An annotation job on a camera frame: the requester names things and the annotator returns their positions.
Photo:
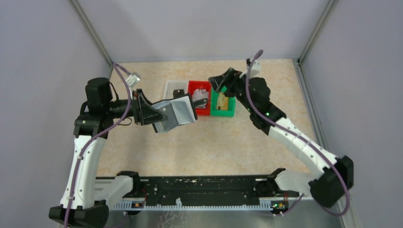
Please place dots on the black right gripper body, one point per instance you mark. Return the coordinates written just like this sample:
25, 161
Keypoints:
229, 80

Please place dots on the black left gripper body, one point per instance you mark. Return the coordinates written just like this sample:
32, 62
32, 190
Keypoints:
138, 107

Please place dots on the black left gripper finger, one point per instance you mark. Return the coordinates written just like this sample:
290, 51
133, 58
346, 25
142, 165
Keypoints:
143, 102
153, 116

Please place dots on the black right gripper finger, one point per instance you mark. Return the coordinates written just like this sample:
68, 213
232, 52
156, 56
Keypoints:
230, 72
219, 82

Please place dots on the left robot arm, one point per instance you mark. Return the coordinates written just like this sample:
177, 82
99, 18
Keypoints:
81, 205

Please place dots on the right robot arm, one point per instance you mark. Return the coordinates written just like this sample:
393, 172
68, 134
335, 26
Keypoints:
330, 177

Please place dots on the gold VIP card stack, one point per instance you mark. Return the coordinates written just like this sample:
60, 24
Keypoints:
226, 104

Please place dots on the silver VIP card stack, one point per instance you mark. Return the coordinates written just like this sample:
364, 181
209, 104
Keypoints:
200, 98

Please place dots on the black VIP card stack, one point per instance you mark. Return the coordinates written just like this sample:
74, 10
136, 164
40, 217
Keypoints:
177, 93

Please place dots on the red plastic bin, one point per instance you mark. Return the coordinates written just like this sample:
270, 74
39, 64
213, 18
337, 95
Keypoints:
204, 86

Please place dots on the green plastic bin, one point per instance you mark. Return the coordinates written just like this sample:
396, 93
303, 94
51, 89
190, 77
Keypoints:
214, 111

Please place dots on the white plastic bin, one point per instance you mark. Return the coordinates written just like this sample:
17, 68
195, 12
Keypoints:
174, 85

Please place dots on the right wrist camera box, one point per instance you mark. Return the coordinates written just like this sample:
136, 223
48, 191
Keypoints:
255, 69

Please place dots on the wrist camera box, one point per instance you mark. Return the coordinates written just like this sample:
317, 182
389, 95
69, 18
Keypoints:
255, 69
133, 79

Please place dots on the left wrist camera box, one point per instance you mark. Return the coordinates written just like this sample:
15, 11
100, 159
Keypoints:
133, 79

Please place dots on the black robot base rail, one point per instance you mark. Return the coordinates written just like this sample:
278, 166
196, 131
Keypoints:
208, 193

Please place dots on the grey aluminium frame rail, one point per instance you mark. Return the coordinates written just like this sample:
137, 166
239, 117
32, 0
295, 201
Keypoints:
306, 68

